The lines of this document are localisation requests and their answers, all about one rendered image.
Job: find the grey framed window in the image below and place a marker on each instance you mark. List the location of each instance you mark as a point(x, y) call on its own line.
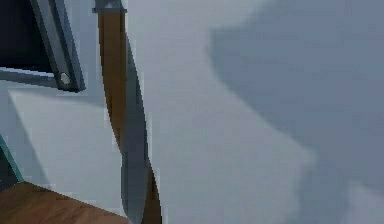
point(56, 43)

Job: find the teal edged dark furniture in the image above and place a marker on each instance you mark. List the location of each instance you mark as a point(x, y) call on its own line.
point(8, 170)

